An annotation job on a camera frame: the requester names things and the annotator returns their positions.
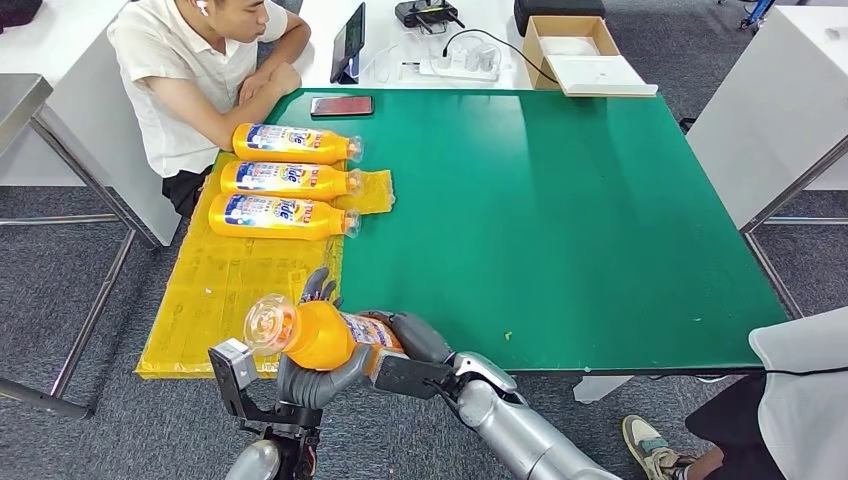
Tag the black bag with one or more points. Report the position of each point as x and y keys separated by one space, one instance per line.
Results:
x=18 y=10

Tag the cardboard box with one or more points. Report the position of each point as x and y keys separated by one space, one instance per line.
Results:
x=530 y=57

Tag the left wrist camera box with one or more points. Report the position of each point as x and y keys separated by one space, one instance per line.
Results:
x=232 y=371

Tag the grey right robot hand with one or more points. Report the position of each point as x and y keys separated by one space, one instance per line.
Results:
x=420 y=334

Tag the pale small roll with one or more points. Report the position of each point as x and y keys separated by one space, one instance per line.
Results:
x=837 y=32

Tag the person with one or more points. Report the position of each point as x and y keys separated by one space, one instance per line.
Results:
x=179 y=63
x=802 y=411

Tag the white power strip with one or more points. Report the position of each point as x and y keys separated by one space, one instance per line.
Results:
x=460 y=67

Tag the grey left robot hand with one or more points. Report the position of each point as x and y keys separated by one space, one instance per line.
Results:
x=318 y=387

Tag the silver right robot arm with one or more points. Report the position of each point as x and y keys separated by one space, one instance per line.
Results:
x=523 y=437

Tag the red smartphone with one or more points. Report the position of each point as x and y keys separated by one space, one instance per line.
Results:
x=342 y=106

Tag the black case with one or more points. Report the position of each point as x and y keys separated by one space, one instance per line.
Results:
x=558 y=10

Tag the white desk with metal frame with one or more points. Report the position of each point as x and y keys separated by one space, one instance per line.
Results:
x=768 y=99

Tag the orange detergent bottle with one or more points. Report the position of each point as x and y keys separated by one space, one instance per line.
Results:
x=285 y=193
x=324 y=338
x=295 y=155
x=278 y=232

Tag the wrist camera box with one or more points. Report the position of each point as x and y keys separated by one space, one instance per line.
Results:
x=232 y=371
x=411 y=378

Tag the black remote controller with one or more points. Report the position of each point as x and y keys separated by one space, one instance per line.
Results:
x=424 y=13

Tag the blue metal frame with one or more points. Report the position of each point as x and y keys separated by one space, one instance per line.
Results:
x=757 y=10

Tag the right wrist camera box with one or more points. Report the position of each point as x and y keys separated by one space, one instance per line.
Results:
x=411 y=378

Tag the black tablet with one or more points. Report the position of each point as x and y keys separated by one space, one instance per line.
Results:
x=349 y=42

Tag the white box insert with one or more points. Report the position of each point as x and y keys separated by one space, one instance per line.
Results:
x=568 y=46

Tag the steel table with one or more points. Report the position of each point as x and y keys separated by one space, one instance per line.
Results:
x=16 y=99

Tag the white flat lid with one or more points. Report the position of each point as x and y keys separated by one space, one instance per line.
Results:
x=601 y=75

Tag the white cabinet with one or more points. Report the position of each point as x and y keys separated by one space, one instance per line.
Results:
x=76 y=112

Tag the yellow plastic sheet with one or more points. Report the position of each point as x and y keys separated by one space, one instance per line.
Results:
x=212 y=298

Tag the white table foot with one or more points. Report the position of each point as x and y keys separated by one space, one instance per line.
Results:
x=601 y=388

